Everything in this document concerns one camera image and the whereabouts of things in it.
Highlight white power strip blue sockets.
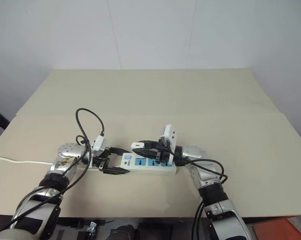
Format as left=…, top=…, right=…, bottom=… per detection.
left=89, top=152, right=179, bottom=177

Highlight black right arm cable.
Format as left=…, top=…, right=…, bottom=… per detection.
left=174, top=156, right=228, bottom=240

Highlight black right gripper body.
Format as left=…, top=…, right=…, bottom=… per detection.
left=154, top=138, right=173, bottom=164

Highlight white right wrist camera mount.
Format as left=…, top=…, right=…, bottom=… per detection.
left=158, top=124, right=178, bottom=166

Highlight white power strip cord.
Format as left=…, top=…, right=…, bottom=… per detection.
left=0, top=155, right=53, bottom=167

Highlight small metal clip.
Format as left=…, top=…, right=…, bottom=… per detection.
left=86, top=220, right=98, bottom=235

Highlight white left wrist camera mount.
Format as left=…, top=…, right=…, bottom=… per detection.
left=90, top=134, right=107, bottom=154

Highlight red mat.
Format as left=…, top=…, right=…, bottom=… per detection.
left=249, top=215, right=301, bottom=240

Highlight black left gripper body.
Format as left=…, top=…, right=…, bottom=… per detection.
left=91, top=147, right=112, bottom=173

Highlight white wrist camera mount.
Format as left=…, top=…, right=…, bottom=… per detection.
left=90, top=134, right=107, bottom=154
left=158, top=124, right=178, bottom=166

